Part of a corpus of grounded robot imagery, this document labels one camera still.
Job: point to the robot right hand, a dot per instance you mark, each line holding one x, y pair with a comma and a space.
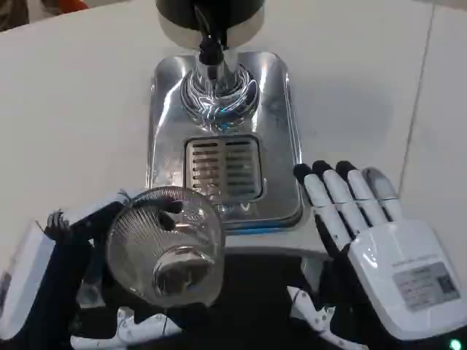
386, 262

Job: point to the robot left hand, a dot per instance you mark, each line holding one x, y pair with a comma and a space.
54, 270

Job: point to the clear ribbed glass cup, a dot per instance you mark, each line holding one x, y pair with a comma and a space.
146, 248

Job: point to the white and black robot torso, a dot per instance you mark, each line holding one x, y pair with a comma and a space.
313, 321

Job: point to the steel drip tray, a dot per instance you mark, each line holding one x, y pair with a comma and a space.
277, 146

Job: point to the steel slotted tray grid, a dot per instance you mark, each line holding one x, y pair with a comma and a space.
223, 166

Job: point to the orange and brown background object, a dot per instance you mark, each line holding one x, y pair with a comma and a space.
14, 12

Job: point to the black dispenser tap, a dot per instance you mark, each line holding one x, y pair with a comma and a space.
211, 49

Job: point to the black and steel drink dispenser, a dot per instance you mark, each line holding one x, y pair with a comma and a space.
182, 14

